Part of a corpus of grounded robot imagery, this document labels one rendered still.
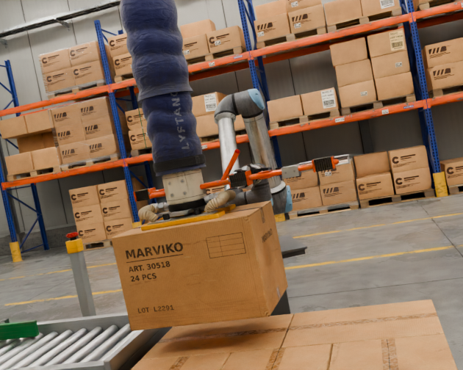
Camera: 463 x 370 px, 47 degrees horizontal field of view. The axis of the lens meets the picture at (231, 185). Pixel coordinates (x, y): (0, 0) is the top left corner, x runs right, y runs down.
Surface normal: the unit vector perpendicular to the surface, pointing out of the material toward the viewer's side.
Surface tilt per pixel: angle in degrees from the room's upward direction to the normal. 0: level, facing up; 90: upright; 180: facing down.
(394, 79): 86
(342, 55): 91
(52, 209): 90
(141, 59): 74
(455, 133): 90
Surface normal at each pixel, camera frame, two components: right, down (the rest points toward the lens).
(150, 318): -0.28, 0.11
